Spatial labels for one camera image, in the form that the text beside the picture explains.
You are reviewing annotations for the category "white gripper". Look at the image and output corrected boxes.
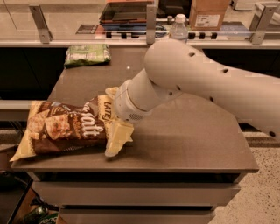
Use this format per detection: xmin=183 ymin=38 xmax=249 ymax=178
xmin=105 ymin=80 xmax=151 ymax=158

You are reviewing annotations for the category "brown chip bag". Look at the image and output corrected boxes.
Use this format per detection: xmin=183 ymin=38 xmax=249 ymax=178
xmin=10 ymin=95 xmax=112 ymax=162

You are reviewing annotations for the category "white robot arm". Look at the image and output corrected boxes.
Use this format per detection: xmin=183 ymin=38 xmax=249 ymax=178
xmin=105 ymin=39 xmax=280 ymax=157

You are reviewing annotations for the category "green chip bag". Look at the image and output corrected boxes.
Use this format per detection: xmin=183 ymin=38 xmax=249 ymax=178
xmin=64 ymin=44 xmax=111 ymax=67

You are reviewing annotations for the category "clear blue-label plastic bottle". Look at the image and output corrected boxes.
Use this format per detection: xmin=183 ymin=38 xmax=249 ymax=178
xmin=170 ymin=14 xmax=188 ymax=43

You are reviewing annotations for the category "upper grey drawer front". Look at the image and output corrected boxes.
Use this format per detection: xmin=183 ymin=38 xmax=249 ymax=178
xmin=32 ymin=182 xmax=240 ymax=206

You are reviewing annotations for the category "grey drawer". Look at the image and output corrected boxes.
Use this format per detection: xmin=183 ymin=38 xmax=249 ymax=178
xmin=32 ymin=182 xmax=240 ymax=206
xmin=59 ymin=209 xmax=215 ymax=224

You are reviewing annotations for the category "dark tray stack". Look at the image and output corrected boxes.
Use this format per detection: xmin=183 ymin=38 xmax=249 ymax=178
xmin=100 ymin=0 xmax=154 ymax=24

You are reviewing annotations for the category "lower grey drawer front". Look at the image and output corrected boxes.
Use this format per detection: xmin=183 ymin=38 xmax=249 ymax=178
xmin=59 ymin=209 xmax=215 ymax=224

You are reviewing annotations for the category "green soda can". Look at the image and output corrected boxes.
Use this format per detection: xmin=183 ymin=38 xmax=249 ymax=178
xmin=22 ymin=206 xmax=48 ymax=224

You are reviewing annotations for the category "cardboard box with label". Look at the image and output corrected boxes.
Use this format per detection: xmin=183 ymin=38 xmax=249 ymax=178
xmin=189 ymin=0 xmax=230 ymax=32

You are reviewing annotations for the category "left metal glass bracket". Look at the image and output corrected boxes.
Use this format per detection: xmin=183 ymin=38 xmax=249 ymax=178
xmin=29 ymin=5 xmax=53 ymax=44

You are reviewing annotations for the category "metal glass bracket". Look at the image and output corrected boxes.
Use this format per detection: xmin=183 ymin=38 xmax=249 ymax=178
xmin=249 ymin=2 xmax=278 ymax=46
xmin=29 ymin=5 xmax=53 ymax=44
xmin=146 ymin=4 xmax=157 ymax=45

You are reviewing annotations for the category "middle metal glass bracket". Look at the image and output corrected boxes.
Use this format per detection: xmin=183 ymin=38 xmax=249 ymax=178
xmin=146 ymin=4 xmax=157 ymax=45

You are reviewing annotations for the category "right metal glass bracket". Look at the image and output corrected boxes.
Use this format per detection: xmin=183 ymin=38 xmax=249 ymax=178
xmin=249 ymin=2 xmax=278 ymax=46

